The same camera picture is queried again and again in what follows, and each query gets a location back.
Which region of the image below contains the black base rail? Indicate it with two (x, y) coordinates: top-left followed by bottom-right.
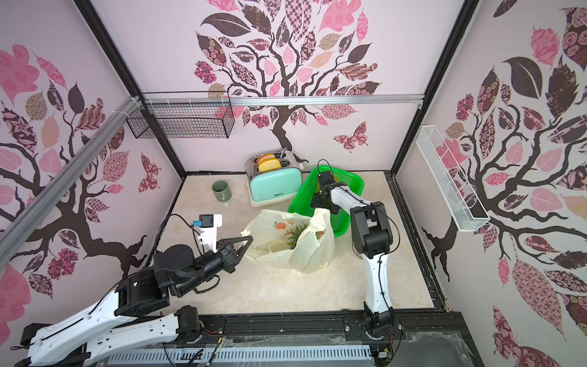
(200, 308), (477, 355)

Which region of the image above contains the aluminium frame bar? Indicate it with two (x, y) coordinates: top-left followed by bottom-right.
(1, 96), (139, 267)
(145, 94), (424, 106)

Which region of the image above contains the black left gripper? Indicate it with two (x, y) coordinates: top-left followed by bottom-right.
(173, 235), (252, 295)

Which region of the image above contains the aluminium frame bar left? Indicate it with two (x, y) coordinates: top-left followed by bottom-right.
(1, 96), (139, 267)

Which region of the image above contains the cream plastic bag orange print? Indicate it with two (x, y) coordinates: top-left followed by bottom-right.
(241, 209), (336, 274)

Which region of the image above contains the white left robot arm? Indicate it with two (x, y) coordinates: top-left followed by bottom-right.
(18, 235), (253, 366)

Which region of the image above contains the back bread slice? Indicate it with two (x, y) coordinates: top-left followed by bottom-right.
(255, 153), (275, 165)

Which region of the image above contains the mint green toaster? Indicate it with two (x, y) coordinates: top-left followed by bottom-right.
(245, 148), (304, 207)

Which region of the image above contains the green ceramic cup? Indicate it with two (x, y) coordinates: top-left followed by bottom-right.
(212, 180), (232, 203)

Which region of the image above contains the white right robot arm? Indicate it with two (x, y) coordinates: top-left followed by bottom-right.
(311, 182), (395, 339)

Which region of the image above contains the aluminium frame bar back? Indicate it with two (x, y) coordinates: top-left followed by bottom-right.
(145, 94), (424, 106)

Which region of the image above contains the black wire wall basket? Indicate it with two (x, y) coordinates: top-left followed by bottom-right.
(126, 90), (235, 139)

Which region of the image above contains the bread slice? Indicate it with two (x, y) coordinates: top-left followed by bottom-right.
(258, 158), (282, 173)
(255, 153), (275, 165)

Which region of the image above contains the large pineapple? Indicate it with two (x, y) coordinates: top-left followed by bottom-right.
(287, 224), (308, 249)

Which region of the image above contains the white vented cable duct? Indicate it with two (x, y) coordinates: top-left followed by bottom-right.
(96, 345), (372, 366)

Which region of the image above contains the green plastic basket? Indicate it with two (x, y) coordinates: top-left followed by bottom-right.
(287, 164), (365, 239)

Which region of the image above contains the front bread slice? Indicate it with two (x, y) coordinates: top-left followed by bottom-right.
(258, 158), (282, 173)

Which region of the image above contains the white wire wall shelf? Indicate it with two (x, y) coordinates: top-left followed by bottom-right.
(416, 125), (490, 232)

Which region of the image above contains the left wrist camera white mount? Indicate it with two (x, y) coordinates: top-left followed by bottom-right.
(193, 214), (223, 253)

